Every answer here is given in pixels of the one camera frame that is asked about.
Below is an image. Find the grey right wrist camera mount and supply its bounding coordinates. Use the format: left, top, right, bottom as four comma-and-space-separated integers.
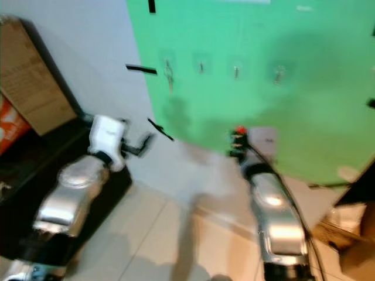
247, 125, 278, 156

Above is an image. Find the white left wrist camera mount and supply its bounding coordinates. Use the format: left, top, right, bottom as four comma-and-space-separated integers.
88, 114, 131, 172

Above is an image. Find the black low table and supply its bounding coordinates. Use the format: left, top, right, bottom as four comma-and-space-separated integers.
0, 116, 133, 264

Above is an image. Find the orange and white bag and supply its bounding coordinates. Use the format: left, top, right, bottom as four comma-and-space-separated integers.
0, 95, 37, 155

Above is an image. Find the open brown cardboard carton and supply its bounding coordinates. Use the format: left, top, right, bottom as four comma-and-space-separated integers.
311, 199, 375, 281

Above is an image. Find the green wall board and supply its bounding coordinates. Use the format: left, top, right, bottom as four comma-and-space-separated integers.
126, 0, 375, 189

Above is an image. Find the brown cardboard box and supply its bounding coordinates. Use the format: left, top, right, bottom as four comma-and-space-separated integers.
0, 16, 84, 137

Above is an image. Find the metal hook with hanging key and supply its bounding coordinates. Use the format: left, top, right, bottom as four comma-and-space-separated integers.
163, 59, 176, 94

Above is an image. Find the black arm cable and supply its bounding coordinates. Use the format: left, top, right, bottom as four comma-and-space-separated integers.
247, 143, 329, 281

